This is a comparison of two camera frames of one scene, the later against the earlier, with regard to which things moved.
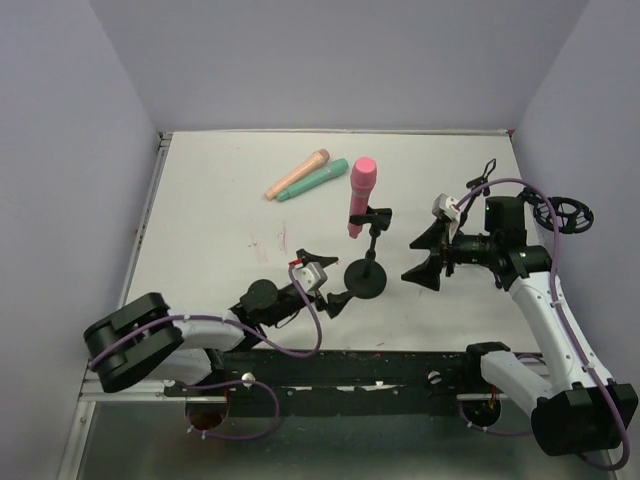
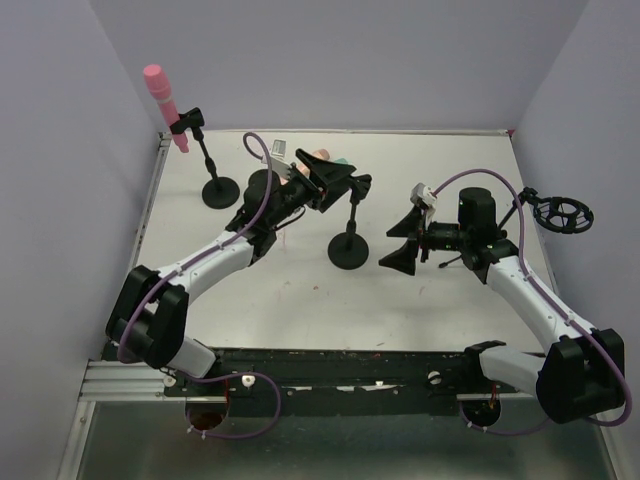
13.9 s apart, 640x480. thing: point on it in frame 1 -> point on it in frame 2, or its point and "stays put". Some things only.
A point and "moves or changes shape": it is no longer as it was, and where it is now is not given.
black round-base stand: x=485 y=191 moves or changes shape
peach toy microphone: x=320 y=157 stays put
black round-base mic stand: x=367 y=278 -> x=221 y=192
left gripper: x=319 y=288 -> x=308 y=183
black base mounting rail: x=340 y=383 stays put
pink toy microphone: x=363 y=176 -> x=159 y=83
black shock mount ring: x=571 y=215 stays put
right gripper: x=442 y=253 -> x=423 y=240
